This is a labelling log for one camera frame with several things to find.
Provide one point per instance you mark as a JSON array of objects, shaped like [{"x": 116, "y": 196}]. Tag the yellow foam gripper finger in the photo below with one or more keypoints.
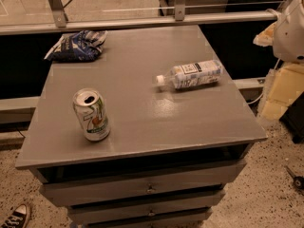
[{"x": 266, "y": 37}]

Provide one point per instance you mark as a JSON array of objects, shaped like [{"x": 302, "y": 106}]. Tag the blue chip bag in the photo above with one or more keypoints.
[{"x": 83, "y": 46}]

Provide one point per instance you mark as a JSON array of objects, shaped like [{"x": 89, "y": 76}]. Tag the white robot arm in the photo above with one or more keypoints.
[{"x": 286, "y": 35}]

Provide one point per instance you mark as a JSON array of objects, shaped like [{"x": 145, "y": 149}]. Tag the yellow foam block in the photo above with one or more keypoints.
[{"x": 281, "y": 89}]

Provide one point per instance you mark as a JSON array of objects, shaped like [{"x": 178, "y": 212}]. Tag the clear plastic water bottle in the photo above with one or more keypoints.
[{"x": 191, "y": 75}]

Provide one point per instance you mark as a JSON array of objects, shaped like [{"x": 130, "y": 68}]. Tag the grey drawer cabinet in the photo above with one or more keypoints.
[{"x": 168, "y": 154}]

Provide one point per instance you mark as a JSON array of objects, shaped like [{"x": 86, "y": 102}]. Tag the white green soda can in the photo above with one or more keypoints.
[{"x": 89, "y": 107}]

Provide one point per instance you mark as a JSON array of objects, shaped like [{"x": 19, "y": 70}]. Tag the black white sneaker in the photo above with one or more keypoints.
[{"x": 19, "y": 218}]

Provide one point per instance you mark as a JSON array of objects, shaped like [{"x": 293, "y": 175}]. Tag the metal railing frame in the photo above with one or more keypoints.
[{"x": 42, "y": 16}]

